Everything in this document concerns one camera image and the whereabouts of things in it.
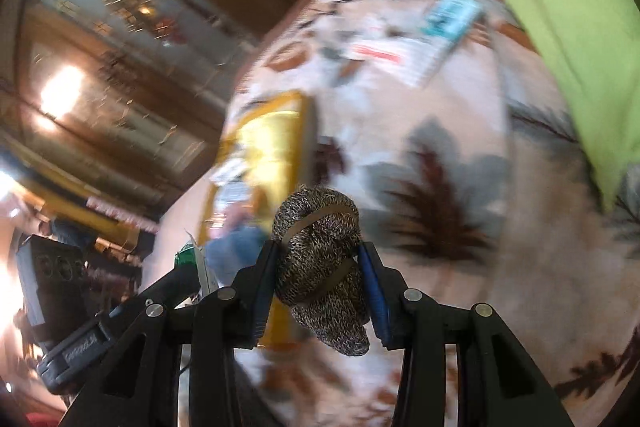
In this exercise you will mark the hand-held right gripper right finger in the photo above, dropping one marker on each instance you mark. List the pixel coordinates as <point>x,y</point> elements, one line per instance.
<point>375,299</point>

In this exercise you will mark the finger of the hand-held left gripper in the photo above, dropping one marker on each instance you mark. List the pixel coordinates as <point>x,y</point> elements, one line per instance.
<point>165,292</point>

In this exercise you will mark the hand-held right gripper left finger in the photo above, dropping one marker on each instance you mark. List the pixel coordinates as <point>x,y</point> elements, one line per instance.
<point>262,292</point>

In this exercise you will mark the green and white packet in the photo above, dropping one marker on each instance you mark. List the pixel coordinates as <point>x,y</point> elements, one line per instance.
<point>204,269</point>

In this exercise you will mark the blue cloth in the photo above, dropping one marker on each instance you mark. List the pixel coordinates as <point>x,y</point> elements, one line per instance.
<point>235,247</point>

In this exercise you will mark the brown knitted sock bundle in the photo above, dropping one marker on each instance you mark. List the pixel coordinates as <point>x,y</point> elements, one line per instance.
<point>320,232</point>

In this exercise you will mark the clear plastic packet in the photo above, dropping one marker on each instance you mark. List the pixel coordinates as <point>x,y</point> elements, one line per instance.
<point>230,182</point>

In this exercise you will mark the gold-rimmed white box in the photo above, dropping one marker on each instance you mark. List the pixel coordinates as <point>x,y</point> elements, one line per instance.
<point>272,147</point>

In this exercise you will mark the leaf-printed blanket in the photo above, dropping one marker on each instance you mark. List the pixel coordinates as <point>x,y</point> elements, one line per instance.
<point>400,117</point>

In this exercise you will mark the wooden glass-door cabinet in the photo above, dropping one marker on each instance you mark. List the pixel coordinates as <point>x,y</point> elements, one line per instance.
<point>150,57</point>

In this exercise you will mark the clear striped packet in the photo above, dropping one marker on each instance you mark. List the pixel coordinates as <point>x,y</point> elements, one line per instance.
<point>425,62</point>

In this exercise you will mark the red and white packet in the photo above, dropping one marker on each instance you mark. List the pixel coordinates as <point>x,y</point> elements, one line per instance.
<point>375,52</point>

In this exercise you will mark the teal packet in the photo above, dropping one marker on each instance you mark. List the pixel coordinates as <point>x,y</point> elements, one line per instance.
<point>447,19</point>

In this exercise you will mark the green blanket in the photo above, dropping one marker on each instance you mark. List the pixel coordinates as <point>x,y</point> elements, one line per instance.
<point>550,7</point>

